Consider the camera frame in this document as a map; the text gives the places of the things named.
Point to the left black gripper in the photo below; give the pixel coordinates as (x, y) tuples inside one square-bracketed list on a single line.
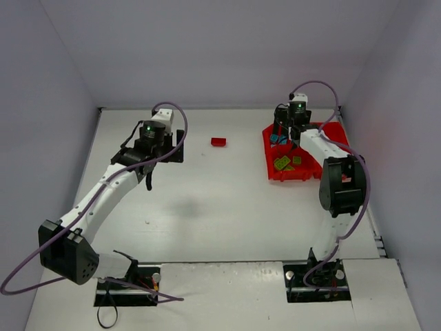
[(177, 148)]

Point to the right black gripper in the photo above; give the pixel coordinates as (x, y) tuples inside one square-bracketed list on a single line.
[(284, 129)]

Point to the blue long lego brick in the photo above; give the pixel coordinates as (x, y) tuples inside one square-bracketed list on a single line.
[(282, 140)]

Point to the green long lego brick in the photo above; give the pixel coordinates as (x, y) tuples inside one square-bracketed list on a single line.
[(281, 163)]

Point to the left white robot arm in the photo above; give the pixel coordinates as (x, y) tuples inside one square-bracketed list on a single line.
[(67, 243)]

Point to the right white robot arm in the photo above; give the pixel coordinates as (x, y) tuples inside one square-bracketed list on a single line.
[(344, 185)]

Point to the red compartment tray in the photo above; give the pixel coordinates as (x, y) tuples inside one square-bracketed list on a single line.
[(309, 168)]

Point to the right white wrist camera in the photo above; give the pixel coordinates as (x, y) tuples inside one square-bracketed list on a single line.
[(298, 97)]

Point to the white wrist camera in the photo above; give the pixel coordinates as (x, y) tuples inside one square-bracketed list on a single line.
[(164, 116), (298, 97)]

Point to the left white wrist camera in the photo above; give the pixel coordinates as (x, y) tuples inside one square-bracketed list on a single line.
[(164, 116)]

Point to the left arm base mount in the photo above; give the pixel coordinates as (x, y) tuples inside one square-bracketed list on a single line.
[(110, 294)]

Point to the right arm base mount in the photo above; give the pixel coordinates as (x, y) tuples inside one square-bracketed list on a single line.
[(325, 285)]

